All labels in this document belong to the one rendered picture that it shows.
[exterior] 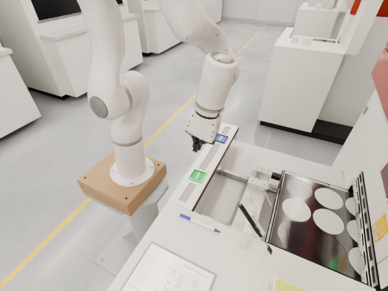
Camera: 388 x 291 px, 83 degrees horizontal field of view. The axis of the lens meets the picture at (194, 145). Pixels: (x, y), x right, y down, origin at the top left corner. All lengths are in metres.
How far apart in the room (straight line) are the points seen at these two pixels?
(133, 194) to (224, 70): 0.60
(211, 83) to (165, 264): 0.50
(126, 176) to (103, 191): 0.10
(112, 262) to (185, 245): 1.14
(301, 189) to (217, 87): 0.60
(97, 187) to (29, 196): 1.55
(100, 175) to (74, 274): 0.99
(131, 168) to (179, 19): 0.59
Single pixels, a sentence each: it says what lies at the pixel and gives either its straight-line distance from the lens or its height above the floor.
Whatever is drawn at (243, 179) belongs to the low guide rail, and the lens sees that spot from 1.04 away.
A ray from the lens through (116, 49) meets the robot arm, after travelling 0.71.
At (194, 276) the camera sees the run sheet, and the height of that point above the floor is 0.97.
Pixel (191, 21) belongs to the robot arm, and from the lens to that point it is 0.56.
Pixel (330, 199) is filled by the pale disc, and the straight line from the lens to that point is 1.02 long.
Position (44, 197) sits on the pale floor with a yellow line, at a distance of 2.40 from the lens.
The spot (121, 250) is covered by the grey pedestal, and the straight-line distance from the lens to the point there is 1.82.
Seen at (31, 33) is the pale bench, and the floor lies 0.92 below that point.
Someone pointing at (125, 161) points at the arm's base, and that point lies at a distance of 0.90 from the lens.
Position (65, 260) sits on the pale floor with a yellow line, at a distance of 1.95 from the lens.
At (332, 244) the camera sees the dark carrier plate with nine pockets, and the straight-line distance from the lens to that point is 0.90.
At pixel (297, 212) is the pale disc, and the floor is 0.90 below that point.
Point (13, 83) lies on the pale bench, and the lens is 3.22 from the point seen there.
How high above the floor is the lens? 1.61
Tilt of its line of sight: 40 degrees down
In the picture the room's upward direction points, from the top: straight up
